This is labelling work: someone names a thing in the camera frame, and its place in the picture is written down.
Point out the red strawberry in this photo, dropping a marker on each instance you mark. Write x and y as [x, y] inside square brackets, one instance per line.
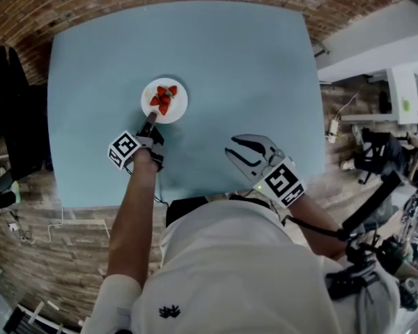
[165, 99]
[163, 109]
[172, 89]
[155, 101]
[161, 90]

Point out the white cabinet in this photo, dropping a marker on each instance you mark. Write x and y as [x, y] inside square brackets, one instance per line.
[404, 96]

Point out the blue table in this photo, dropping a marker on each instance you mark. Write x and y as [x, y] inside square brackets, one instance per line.
[230, 64]

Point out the black stand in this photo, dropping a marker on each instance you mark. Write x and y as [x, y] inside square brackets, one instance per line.
[379, 151]

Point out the person's white shirt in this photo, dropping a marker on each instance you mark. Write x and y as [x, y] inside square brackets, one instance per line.
[237, 273]

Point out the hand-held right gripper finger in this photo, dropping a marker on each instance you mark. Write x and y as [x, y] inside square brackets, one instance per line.
[245, 167]
[254, 142]

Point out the person's left forearm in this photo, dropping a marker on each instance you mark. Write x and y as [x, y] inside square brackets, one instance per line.
[132, 214]

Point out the black rig bar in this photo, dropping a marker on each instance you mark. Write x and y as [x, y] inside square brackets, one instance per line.
[372, 204]

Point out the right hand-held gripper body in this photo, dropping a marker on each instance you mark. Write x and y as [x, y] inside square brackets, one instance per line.
[282, 181]

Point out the white plate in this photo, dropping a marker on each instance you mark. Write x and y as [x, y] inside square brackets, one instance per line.
[179, 108]

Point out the person's right forearm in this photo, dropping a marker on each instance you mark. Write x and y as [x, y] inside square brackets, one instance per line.
[317, 218]

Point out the white power adapter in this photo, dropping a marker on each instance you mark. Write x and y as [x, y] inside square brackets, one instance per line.
[13, 226]

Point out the white power strip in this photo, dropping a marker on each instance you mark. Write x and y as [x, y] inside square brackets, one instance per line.
[332, 131]

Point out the black body-worn equipment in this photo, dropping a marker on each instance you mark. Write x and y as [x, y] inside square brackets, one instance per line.
[362, 270]

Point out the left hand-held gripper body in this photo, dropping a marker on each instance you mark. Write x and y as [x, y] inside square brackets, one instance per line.
[123, 148]

